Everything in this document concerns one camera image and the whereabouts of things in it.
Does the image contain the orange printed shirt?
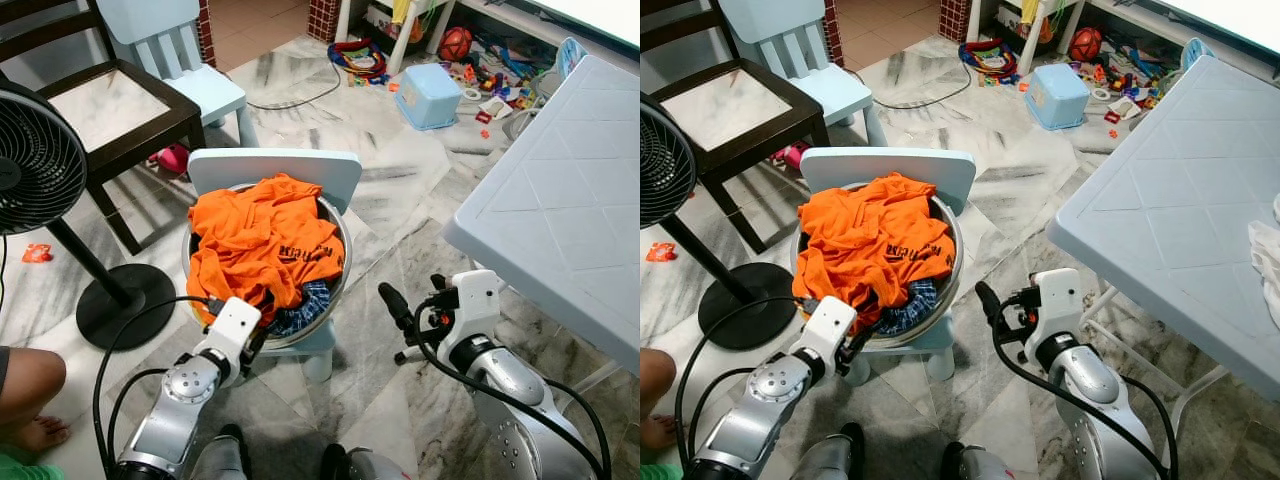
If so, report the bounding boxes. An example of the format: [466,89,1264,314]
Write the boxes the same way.
[187,172,346,326]
[797,172,956,331]

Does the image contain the white garment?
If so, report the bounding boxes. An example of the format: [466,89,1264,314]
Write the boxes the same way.
[1248,195,1280,306]

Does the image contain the metal basin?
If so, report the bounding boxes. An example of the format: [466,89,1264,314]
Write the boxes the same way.
[795,182,966,351]
[180,182,353,351]

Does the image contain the blue plaid garment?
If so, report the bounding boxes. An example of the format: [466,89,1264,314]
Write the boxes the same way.
[265,278,333,336]
[875,278,941,336]

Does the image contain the silver robot left leg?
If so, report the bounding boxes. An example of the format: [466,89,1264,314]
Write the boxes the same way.
[800,425,866,480]
[190,425,251,480]

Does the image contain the silver robot leg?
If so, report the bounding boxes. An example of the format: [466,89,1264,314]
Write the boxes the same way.
[940,445,1011,480]
[190,425,251,480]
[800,425,866,480]
[320,445,401,480]

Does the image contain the silver robot right leg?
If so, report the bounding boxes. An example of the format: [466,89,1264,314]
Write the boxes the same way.
[320,445,401,480]
[940,445,1011,480]

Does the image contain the light blue kids chair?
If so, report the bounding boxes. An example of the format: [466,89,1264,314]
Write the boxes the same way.
[718,0,876,146]
[188,148,363,383]
[95,0,251,146]
[800,147,978,383]

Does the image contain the scattered toy bricks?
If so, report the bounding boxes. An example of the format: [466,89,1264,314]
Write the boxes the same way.
[1075,40,1181,126]
[445,40,561,126]

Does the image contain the person bare leg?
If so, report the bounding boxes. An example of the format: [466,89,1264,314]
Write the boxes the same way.
[0,345,71,458]
[640,348,679,451]

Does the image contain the small white kids table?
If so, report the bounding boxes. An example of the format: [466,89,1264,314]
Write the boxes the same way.
[335,0,456,71]
[965,0,1081,71]

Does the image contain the black standing fan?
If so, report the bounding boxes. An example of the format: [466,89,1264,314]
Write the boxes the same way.
[640,92,796,351]
[0,78,179,351]

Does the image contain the dark wooden chair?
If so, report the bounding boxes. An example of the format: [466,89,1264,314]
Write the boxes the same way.
[640,0,831,256]
[0,0,206,256]

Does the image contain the white television stand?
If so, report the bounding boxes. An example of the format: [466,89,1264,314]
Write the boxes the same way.
[460,0,641,51]
[1090,0,1280,51]

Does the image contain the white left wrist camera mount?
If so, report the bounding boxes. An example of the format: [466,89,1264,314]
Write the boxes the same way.
[200,297,263,361]
[795,297,858,361]

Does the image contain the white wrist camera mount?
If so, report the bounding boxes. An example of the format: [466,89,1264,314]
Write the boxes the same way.
[200,297,263,361]
[795,297,858,361]
[1030,268,1086,341]
[440,270,504,341]

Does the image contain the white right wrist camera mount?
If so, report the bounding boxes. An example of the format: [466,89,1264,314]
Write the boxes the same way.
[1030,268,1086,341]
[440,270,504,341]

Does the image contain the black floor cable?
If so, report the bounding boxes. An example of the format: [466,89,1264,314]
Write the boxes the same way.
[245,55,346,111]
[870,60,976,111]

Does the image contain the colourful ring toy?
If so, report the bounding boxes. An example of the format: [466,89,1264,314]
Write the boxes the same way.
[328,38,391,86]
[958,38,1021,86]

